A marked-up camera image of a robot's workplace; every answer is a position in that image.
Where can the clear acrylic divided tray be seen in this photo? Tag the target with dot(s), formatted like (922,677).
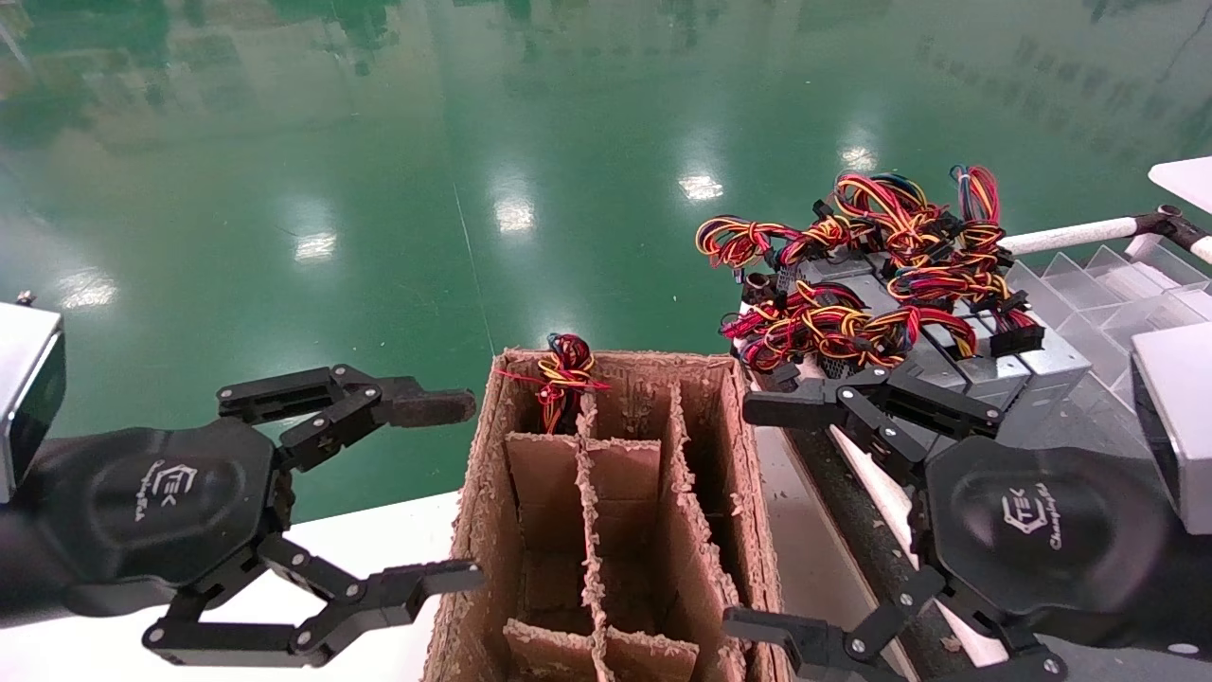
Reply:
(1089,294)

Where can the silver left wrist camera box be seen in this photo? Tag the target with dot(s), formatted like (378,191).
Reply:
(24,398)

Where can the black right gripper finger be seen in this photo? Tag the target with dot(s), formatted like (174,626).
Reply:
(786,407)

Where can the white work table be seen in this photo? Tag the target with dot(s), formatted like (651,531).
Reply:
(1188,180)

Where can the worn cardboard box with dividers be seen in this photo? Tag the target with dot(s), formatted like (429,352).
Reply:
(625,493)

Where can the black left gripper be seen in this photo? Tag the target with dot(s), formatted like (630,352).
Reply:
(142,502)

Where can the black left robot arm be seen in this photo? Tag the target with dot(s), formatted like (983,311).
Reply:
(19,578)

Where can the white padded frame rail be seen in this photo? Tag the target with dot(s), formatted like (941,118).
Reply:
(876,493)
(1204,249)
(1070,232)

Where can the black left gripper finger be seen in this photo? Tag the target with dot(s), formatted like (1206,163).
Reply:
(426,407)
(445,576)

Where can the black padded frame bar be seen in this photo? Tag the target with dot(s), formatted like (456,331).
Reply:
(862,530)

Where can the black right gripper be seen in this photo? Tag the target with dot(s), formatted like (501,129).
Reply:
(1042,530)

